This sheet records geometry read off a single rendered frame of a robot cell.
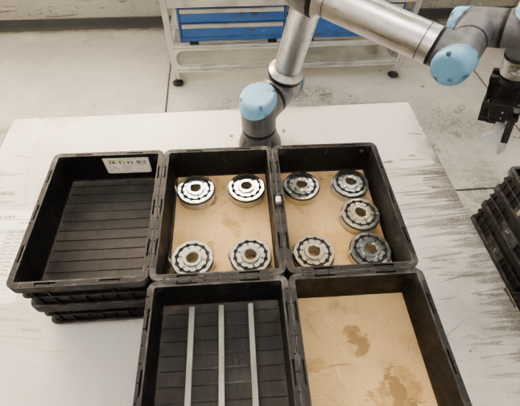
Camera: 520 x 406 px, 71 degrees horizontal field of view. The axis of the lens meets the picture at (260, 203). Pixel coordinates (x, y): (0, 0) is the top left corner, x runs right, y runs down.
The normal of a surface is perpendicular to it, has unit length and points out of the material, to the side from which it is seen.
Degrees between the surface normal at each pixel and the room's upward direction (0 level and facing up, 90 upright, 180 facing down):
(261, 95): 11
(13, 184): 0
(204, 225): 0
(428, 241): 0
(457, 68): 94
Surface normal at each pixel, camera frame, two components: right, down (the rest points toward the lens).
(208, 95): 0.01, -0.61
